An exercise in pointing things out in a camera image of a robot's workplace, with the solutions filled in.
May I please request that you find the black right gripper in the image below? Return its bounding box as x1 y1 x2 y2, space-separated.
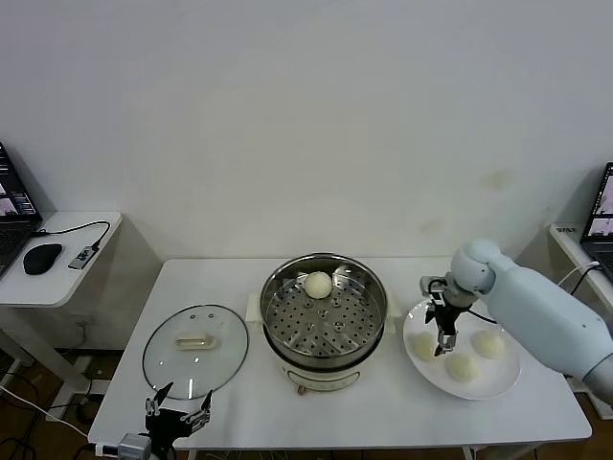
424 296 460 358

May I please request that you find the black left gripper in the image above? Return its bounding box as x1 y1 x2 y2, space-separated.
145 380 215 451

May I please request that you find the white steamed baozi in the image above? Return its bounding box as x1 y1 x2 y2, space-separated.
412 333 440 361
472 330 508 359
303 270 333 300
444 353 482 383

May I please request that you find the glass lid with cream handle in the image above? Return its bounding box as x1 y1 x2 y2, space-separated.
142 303 251 400

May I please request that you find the perforated stainless steel steamer basket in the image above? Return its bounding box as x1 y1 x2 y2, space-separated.
246 253 401 369

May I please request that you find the white round plate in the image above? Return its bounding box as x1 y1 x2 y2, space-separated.
402 295 523 402

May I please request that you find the cream electric cooking pot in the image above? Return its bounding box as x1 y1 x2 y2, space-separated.
261 318 397 397

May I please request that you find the white side table with label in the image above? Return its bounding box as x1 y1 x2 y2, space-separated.
548 222 613 418

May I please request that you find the white side table with mouse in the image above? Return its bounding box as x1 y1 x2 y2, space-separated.
0 210 125 399

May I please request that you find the grey usb hub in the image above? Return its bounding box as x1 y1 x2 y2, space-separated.
68 242 101 270

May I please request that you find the black computer mouse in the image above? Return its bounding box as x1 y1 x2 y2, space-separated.
23 242 64 276

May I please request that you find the black laptop beside mouse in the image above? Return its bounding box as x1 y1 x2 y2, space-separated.
0 140 44 279

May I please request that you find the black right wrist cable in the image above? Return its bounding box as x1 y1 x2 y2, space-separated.
458 306 500 326

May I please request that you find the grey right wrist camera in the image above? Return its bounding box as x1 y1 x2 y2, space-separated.
419 275 444 301

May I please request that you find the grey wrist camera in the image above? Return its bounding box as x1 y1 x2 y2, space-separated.
94 433 152 460
419 275 444 301

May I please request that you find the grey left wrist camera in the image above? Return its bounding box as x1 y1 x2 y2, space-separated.
94 433 152 460

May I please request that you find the white floor cable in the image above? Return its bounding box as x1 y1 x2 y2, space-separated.
0 385 92 437

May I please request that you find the white laptop cable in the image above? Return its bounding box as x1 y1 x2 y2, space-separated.
557 261 600 288

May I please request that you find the black laptop with two cables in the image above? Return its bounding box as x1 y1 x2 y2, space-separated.
579 162 613 279

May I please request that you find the black usb hub cable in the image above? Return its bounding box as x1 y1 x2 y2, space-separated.
34 219 112 250

